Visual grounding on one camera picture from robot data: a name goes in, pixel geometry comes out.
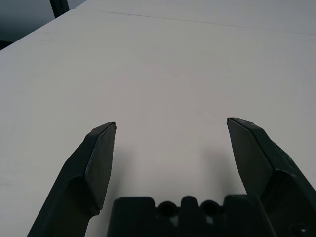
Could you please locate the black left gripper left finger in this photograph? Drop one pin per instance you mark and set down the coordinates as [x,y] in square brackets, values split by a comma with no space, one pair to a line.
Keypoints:
[81,172]

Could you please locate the black metal desk frame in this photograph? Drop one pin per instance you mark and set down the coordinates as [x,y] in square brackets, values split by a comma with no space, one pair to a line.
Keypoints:
[58,7]

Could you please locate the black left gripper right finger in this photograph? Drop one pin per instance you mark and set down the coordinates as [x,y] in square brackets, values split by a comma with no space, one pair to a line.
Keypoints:
[266,168]

